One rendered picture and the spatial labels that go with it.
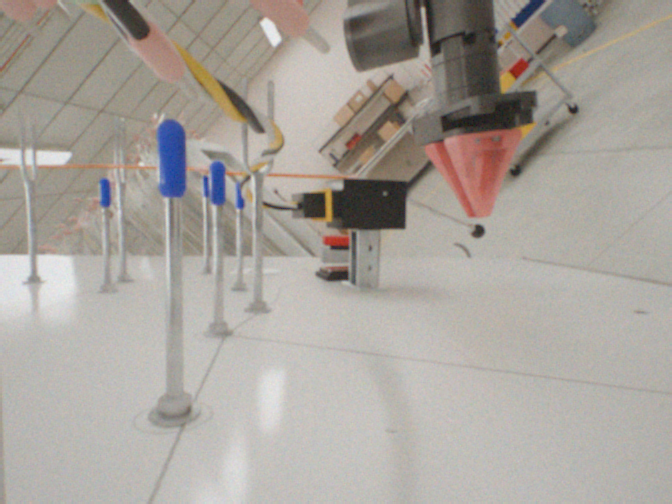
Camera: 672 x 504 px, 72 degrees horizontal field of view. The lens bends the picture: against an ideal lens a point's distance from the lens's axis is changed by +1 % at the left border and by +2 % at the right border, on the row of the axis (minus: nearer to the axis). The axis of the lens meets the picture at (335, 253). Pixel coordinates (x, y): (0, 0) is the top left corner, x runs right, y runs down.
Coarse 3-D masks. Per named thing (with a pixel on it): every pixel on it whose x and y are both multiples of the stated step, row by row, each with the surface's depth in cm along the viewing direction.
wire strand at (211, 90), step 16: (80, 0) 6; (96, 0) 6; (96, 16) 7; (144, 16) 7; (176, 48) 9; (192, 64) 9; (192, 80) 10; (208, 80) 10; (208, 96) 11; (224, 96) 11; (224, 112) 12; (240, 112) 13; (256, 112) 14; (256, 128) 14; (272, 128) 16; (272, 144) 20; (256, 160) 26
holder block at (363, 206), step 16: (336, 192) 39; (352, 192) 36; (368, 192) 36; (400, 192) 37; (352, 208) 36; (368, 208) 36; (384, 208) 37; (400, 208) 37; (336, 224) 37; (352, 224) 36; (368, 224) 37; (384, 224) 37; (400, 224) 38
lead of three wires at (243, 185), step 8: (248, 176) 29; (240, 184) 30; (248, 184) 30; (248, 192) 32; (248, 200) 33; (264, 200) 35; (272, 208) 35; (280, 208) 36; (288, 208) 36; (296, 208) 36
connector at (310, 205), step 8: (296, 200) 37; (304, 200) 35; (312, 200) 35; (320, 200) 36; (336, 200) 36; (304, 208) 35; (312, 208) 35; (320, 208) 36; (336, 208) 36; (296, 216) 37; (304, 216) 35; (312, 216) 35; (320, 216) 36; (336, 216) 36
